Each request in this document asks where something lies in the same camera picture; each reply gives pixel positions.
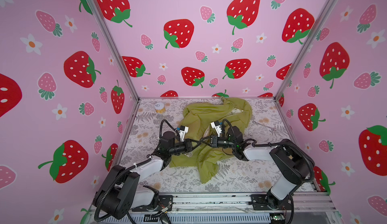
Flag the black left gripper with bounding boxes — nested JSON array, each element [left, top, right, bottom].
[[168, 139, 201, 157]]

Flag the green zip-up jacket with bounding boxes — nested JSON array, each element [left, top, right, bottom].
[[169, 98, 253, 184]]

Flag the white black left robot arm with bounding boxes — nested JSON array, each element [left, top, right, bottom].
[[92, 131, 202, 222]]

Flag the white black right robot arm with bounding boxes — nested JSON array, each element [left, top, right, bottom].
[[200, 127, 315, 210]]

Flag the small white yellow cup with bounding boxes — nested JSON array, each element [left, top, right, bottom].
[[154, 102, 166, 114]]

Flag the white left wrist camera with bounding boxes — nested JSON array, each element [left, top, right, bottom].
[[177, 125, 189, 141]]

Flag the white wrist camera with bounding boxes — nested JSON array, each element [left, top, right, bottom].
[[177, 125, 189, 141], [210, 121, 223, 137]]

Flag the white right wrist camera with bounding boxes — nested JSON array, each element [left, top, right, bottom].
[[210, 121, 223, 137]]

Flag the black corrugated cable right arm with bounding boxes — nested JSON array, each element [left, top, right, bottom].
[[220, 119, 315, 224]]

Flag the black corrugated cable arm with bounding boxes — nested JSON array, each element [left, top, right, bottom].
[[220, 119, 315, 224], [93, 119, 182, 224]]

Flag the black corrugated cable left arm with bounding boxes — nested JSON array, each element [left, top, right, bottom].
[[93, 119, 182, 224]]

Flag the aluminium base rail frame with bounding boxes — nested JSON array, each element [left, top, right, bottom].
[[87, 192, 336, 224]]

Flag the aluminium corner post left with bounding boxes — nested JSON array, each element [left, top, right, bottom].
[[86, 0, 140, 103]]

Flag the aluminium corner post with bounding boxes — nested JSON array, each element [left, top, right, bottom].
[[86, 0, 140, 103], [274, 0, 339, 103]]

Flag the aluminium corner post right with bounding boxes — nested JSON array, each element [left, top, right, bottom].
[[274, 0, 339, 103]]

